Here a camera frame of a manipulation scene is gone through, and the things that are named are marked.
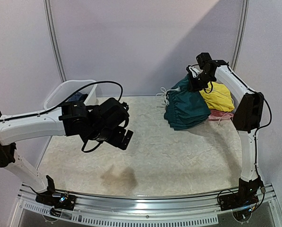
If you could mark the left aluminium frame post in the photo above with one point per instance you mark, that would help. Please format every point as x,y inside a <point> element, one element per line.
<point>53,38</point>

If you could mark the pink folded garment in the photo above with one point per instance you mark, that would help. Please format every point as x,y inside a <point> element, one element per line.
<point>217,115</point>

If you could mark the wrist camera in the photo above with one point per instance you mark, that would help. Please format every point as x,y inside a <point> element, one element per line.
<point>111,113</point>
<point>202,59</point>

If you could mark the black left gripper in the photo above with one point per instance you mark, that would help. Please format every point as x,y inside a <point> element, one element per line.
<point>116,141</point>

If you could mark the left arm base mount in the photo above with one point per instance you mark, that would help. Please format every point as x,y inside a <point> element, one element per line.
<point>57,201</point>

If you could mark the yellow folded shorts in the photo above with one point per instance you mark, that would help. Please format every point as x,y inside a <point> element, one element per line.
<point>218,97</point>

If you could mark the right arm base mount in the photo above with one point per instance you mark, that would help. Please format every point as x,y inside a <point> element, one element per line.
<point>245,201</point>

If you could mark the white plastic laundry basket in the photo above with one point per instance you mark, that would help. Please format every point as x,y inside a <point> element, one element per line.
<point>67,88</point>

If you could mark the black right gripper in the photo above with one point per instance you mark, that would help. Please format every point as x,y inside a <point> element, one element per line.
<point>193,83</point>

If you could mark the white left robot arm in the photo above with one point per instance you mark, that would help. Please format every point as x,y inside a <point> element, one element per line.
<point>94,124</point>

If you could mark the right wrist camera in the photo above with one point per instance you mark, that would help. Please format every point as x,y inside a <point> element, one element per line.
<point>202,59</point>

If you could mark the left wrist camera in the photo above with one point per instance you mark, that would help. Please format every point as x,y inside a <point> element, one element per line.
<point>111,113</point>

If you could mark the aluminium front rail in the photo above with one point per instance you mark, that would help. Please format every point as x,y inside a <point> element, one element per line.
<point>198,210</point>

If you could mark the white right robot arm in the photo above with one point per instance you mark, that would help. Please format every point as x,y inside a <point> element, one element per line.
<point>248,113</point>

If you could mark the aluminium frame post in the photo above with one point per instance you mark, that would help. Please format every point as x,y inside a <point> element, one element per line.
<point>53,38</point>
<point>240,33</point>

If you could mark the right aluminium frame post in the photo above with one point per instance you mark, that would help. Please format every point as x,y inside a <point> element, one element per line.
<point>240,33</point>

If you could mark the navy blue garment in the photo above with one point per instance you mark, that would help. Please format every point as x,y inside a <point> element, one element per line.
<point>78,97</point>

